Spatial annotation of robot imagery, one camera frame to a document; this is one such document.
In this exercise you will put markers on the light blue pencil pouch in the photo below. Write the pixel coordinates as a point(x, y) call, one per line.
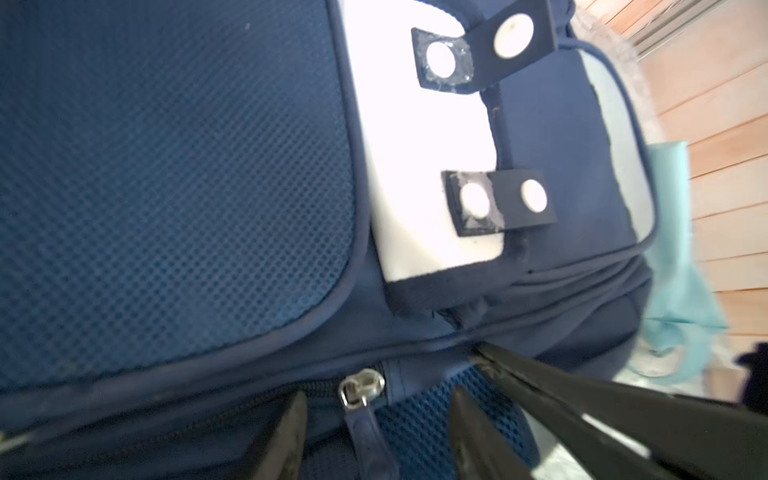
point(682, 317)

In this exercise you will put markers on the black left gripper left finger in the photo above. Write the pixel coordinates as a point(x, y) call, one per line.
point(280, 456)

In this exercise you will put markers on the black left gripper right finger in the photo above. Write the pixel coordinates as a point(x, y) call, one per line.
point(479, 450)

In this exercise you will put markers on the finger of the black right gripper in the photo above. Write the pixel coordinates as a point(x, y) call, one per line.
point(619, 431)

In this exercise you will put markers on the navy blue student backpack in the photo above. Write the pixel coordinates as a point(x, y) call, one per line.
point(210, 206)

